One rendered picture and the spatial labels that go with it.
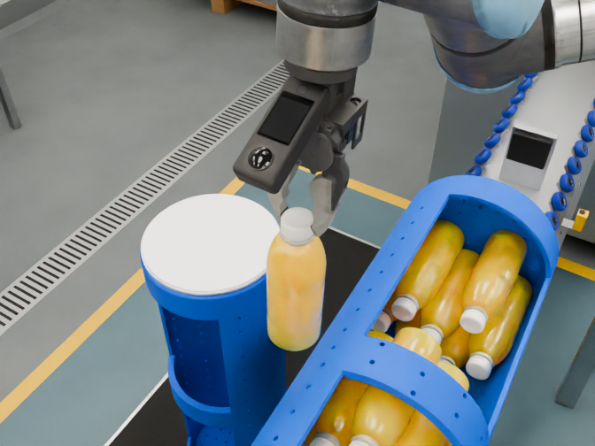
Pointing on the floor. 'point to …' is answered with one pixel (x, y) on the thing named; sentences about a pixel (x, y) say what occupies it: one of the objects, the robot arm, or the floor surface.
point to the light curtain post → (578, 370)
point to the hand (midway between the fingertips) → (297, 222)
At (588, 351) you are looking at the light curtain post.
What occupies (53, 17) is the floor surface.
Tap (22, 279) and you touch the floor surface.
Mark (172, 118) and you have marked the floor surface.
